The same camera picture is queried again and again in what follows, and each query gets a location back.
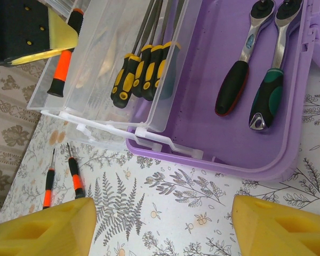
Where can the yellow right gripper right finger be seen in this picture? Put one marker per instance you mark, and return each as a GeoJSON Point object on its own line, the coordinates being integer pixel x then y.
{"type": "Point", "coordinates": [288, 234]}

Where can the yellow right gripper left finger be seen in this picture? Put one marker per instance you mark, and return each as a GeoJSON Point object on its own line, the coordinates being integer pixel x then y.
{"type": "Point", "coordinates": [42, 232]}

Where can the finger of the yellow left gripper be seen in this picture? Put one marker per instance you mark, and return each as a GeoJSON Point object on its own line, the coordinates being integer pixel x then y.
{"type": "Point", "coordinates": [61, 34]}
{"type": "Point", "coordinates": [40, 56]}

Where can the orange black precision screwdriver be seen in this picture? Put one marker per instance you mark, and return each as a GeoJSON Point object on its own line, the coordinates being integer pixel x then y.
{"type": "Point", "coordinates": [48, 186]}
{"type": "Point", "coordinates": [76, 178]}

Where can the purple and clear plastic toolbox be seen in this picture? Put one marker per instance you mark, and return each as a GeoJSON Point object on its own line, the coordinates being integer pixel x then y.
{"type": "Point", "coordinates": [202, 120]}

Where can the floral printed table covering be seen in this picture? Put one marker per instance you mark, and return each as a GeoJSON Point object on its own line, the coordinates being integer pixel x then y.
{"type": "Point", "coordinates": [162, 213]}

